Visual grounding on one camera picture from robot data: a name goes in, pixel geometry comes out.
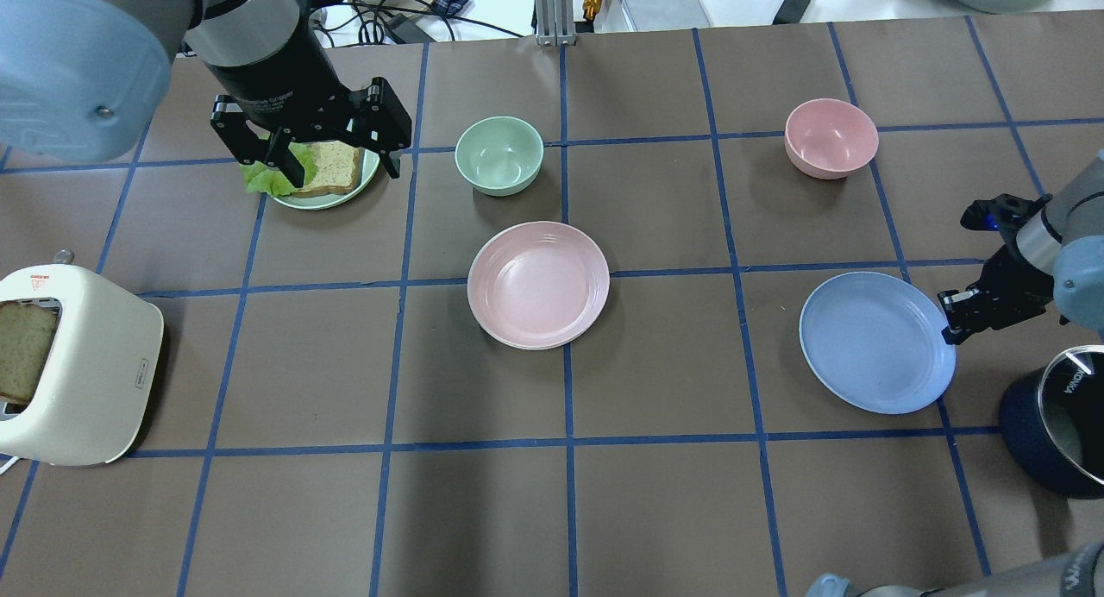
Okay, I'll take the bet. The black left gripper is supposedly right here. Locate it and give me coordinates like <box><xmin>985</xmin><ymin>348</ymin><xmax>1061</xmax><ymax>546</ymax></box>
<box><xmin>210</xmin><ymin>78</ymin><xmax>413</xmax><ymax>191</ymax></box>

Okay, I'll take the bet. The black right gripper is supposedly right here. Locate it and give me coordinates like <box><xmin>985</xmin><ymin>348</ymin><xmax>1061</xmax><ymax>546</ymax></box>
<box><xmin>938</xmin><ymin>246</ymin><xmax>1054</xmax><ymax>347</ymax></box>

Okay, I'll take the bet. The blue plate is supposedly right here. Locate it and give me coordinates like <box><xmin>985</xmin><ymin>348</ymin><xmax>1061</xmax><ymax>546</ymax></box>
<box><xmin>798</xmin><ymin>271</ymin><xmax>956</xmax><ymax>415</ymax></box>

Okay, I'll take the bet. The pink plate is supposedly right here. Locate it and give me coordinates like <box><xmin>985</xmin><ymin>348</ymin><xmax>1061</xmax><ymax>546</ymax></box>
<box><xmin>467</xmin><ymin>221</ymin><xmax>612</xmax><ymax>335</ymax></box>

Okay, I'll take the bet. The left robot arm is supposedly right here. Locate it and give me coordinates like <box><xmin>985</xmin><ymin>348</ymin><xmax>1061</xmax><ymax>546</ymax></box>
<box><xmin>1</xmin><ymin>0</ymin><xmax>411</xmax><ymax>186</ymax></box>

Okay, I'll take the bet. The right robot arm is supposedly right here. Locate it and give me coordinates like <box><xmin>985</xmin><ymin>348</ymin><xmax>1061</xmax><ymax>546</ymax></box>
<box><xmin>936</xmin><ymin>154</ymin><xmax>1103</xmax><ymax>345</ymax></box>

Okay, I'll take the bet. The bread slice on plate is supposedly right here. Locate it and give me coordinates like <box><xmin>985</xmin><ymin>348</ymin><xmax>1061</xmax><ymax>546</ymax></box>
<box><xmin>308</xmin><ymin>141</ymin><xmax>364</xmax><ymax>198</ymax></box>

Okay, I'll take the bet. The green plate with food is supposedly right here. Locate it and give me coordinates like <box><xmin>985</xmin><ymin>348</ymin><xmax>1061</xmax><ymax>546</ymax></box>
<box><xmin>273</xmin><ymin>142</ymin><xmax>380</xmax><ymax>211</ymax></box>

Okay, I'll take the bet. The green lettuce leaf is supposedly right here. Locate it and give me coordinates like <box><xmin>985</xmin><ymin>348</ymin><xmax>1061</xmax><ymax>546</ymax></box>
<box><xmin>238</xmin><ymin>142</ymin><xmax>319</xmax><ymax>198</ymax></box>

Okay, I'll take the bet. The dark blue saucepan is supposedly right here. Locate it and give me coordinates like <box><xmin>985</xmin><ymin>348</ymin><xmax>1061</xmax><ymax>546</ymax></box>
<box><xmin>999</xmin><ymin>366</ymin><xmax>1103</xmax><ymax>500</ymax></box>

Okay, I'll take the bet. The mint green bowl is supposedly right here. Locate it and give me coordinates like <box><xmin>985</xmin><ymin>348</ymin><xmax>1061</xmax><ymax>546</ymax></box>
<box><xmin>455</xmin><ymin>115</ymin><xmax>545</xmax><ymax>198</ymax></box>

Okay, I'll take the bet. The pink bowl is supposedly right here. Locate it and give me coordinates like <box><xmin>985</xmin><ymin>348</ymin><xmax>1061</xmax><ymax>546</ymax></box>
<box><xmin>783</xmin><ymin>98</ymin><xmax>880</xmax><ymax>180</ymax></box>

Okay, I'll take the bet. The cream white toaster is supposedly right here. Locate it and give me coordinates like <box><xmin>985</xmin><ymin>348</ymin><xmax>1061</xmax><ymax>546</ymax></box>
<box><xmin>1</xmin><ymin>263</ymin><xmax>164</xmax><ymax>466</ymax></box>

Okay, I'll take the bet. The bread slice in toaster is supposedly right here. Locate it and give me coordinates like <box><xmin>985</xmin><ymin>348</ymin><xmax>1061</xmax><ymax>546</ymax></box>
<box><xmin>1</xmin><ymin>301</ymin><xmax>59</xmax><ymax>405</ymax></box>

